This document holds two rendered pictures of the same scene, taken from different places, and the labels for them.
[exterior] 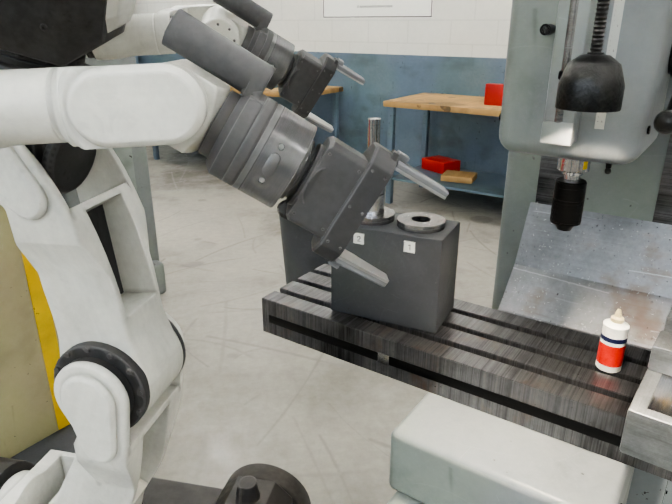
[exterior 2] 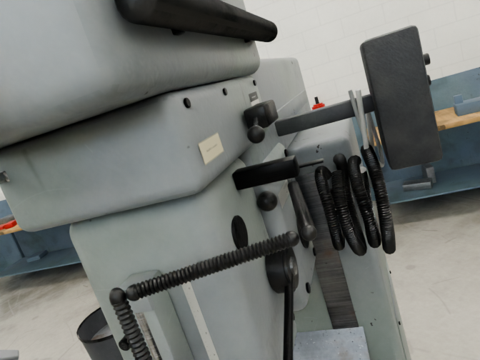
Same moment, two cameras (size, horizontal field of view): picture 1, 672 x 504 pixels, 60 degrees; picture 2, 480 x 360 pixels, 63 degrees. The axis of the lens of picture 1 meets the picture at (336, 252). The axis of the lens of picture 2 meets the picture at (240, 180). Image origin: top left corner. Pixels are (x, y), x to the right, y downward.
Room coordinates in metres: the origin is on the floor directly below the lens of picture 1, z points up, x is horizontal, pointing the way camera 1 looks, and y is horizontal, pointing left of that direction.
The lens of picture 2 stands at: (0.37, -0.34, 1.71)
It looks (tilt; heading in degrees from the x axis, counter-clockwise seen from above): 12 degrees down; 345
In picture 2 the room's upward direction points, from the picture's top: 18 degrees counter-clockwise
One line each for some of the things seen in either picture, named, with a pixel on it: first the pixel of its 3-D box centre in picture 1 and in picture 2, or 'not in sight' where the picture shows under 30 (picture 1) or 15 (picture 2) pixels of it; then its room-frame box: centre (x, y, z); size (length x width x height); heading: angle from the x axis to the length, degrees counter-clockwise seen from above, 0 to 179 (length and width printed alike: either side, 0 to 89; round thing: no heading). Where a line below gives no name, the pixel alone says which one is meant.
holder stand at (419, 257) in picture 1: (394, 263); not in sight; (1.06, -0.11, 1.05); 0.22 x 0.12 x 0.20; 64
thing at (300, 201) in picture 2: not in sight; (299, 204); (0.74, -0.49, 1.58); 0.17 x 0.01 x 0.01; 159
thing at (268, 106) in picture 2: not in sight; (256, 122); (0.87, -0.52, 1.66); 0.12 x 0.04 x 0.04; 145
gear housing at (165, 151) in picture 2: not in sight; (159, 139); (0.93, -0.39, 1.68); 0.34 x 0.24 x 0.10; 145
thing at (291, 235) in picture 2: not in sight; (222, 262); (0.68, -0.38, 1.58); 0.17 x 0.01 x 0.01; 78
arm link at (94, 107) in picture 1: (134, 102); not in sight; (0.53, 0.18, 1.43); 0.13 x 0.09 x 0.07; 94
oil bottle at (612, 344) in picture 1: (613, 338); not in sight; (0.85, -0.46, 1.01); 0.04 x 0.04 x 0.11
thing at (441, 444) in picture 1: (535, 419); not in sight; (0.89, -0.37, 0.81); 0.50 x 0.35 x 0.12; 145
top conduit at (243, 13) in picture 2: not in sight; (228, 23); (0.84, -0.51, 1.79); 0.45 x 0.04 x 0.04; 145
